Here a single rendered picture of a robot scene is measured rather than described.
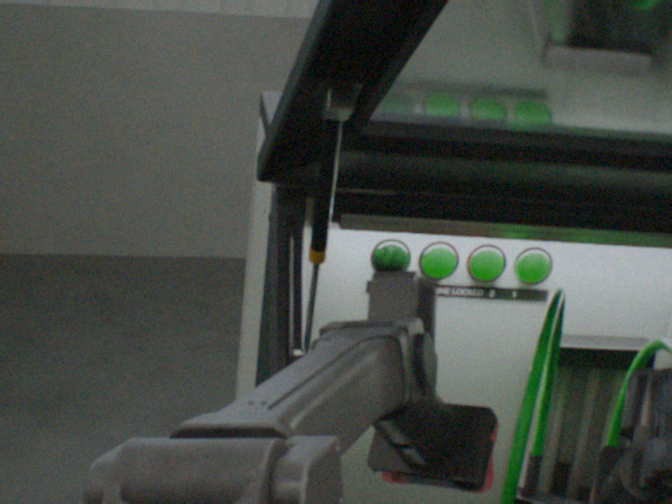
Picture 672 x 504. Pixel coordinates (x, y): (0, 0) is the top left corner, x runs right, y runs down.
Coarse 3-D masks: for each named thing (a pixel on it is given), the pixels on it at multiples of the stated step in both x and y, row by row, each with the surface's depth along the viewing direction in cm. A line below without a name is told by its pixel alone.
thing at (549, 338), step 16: (560, 288) 145; (560, 304) 140; (544, 320) 136; (560, 320) 154; (544, 336) 134; (560, 336) 156; (544, 352) 132; (544, 368) 132; (528, 384) 130; (544, 384) 161; (528, 400) 129; (544, 400) 162; (528, 416) 128; (544, 416) 163; (528, 432) 128; (544, 432) 164; (512, 448) 127; (512, 464) 127; (512, 480) 126; (512, 496) 126
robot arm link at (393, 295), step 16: (384, 272) 107; (400, 272) 107; (416, 272) 107; (384, 288) 106; (400, 288) 106; (416, 288) 107; (432, 288) 109; (368, 304) 109; (384, 304) 105; (400, 304) 105; (416, 304) 106; (432, 304) 108; (432, 320) 107; (416, 336) 98; (432, 336) 107; (416, 352) 97; (432, 352) 100; (416, 368) 97; (432, 368) 100; (432, 384) 100
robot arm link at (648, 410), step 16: (656, 368) 123; (640, 384) 123; (656, 384) 123; (640, 400) 122; (656, 400) 122; (624, 416) 123; (640, 416) 122; (656, 416) 121; (624, 432) 124; (656, 448) 115; (656, 464) 114; (656, 480) 116
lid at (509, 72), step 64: (320, 0) 106; (384, 0) 108; (448, 0) 97; (512, 0) 101; (576, 0) 101; (640, 0) 100; (320, 64) 119; (384, 64) 115; (448, 64) 118; (512, 64) 117; (576, 64) 116; (640, 64) 116; (320, 128) 148; (384, 128) 140; (448, 128) 139; (512, 128) 138; (576, 128) 137; (640, 128) 136; (384, 192) 162; (448, 192) 163; (512, 192) 161; (576, 192) 160; (640, 192) 159
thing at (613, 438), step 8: (648, 344) 150; (656, 344) 148; (664, 344) 146; (640, 352) 153; (648, 352) 151; (640, 360) 153; (632, 368) 155; (640, 368) 154; (624, 384) 157; (624, 392) 157; (624, 400) 158; (616, 408) 159; (616, 416) 159; (616, 424) 160; (616, 432) 160; (608, 440) 161; (616, 440) 161
